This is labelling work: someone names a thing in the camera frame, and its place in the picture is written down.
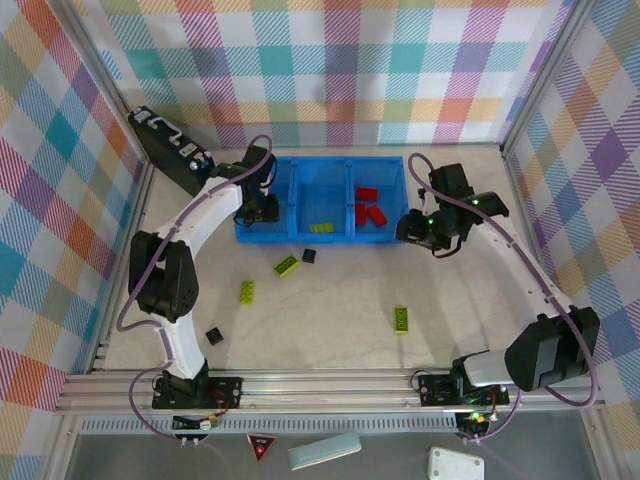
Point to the aluminium side rail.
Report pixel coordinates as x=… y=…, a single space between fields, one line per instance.
x=525 y=215
x=139 y=205

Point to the red lego brick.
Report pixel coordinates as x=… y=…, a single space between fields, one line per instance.
x=360 y=214
x=367 y=193
x=376 y=216

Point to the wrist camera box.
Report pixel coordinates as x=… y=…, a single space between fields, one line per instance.
x=257 y=159
x=450 y=182

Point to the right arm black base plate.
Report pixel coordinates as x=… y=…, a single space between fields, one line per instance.
x=435 y=390

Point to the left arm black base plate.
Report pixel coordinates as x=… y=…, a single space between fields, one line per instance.
x=225 y=392

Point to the perforated metal strip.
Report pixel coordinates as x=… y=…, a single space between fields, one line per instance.
x=325 y=425

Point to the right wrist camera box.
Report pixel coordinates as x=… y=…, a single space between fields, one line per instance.
x=450 y=182

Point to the lime green lego brick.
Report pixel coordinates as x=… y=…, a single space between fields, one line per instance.
x=401 y=319
x=286 y=265
x=322 y=228
x=247 y=293

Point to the black square lego brick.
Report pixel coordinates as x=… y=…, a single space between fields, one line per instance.
x=215 y=335
x=309 y=255

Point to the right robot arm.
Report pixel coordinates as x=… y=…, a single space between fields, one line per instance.
x=525 y=280

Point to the aluminium corner post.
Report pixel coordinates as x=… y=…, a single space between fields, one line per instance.
x=545 y=75
x=107 y=90

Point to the pale grey-blue bar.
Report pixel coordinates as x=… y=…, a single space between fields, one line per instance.
x=325 y=450

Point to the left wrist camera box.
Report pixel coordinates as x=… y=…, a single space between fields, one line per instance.
x=257 y=159

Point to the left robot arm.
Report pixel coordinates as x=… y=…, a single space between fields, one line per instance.
x=200 y=215

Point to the red triangle sign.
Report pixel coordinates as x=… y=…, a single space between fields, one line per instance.
x=261 y=445

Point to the blue three-compartment plastic bin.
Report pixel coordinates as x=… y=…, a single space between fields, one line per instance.
x=320 y=190

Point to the aluminium front rail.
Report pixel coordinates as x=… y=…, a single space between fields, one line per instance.
x=325 y=395

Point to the white square box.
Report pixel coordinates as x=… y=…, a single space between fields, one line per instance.
x=456 y=465

